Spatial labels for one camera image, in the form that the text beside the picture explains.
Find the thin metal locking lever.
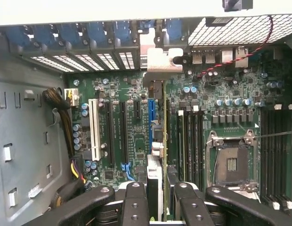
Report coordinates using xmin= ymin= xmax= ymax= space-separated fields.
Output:
xmin=252 ymin=131 xmax=292 ymax=141

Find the green motherboard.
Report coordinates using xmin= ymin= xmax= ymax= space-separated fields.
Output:
xmin=65 ymin=46 xmax=292 ymax=212

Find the short black expansion slot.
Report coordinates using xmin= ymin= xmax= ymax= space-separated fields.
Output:
xmin=133 ymin=100 xmax=142 ymax=119

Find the white expansion slot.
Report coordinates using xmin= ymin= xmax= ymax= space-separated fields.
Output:
xmin=88 ymin=98 xmax=101 ymax=161

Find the CPU socket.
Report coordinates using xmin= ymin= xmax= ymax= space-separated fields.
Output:
xmin=205 ymin=129 xmax=260 ymax=192

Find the black braided power cable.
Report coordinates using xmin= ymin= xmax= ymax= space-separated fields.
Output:
xmin=42 ymin=87 xmax=90 ymax=209

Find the white power connector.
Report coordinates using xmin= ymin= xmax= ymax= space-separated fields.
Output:
xmin=64 ymin=88 xmax=80 ymax=107

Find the open black PC case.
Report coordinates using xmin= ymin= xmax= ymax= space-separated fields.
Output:
xmin=0 ymin=0 xmax=292 ymax=226

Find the long black expansion slot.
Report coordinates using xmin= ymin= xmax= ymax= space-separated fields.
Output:
xmin=166 ymin=98 xmax=172 ymax=157
xmin=105 ymin=100 xmax=116 ymax=166
xmin=119 ymin=100 xmax=133 ymax=181

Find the red and black twisted wire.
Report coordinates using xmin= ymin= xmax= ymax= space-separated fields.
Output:
xmin=197 ymin=15 xmax=274 ymax=78

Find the blue expansion slot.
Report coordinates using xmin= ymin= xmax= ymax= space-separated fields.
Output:
xmin=148 ymin=99 xmax=157 ymax=153

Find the black RAM slot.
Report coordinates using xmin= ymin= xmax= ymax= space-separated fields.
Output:
xmin=277 ymin=105 xmax=286 ymax=210
xmin=261 ymin=105 xmax=269 ymax=201
xmin=185 ymin=105 xmax=193 ymax=186
xmin=269 ymin=103 xmax=278 ymax=210
xmin=199 ymin=105 xmax=205 ymax=189
xmin=192 ymin=105 xmax=199 ymax=186
xmin=286 ymin=103 xmax=292 ymax=210

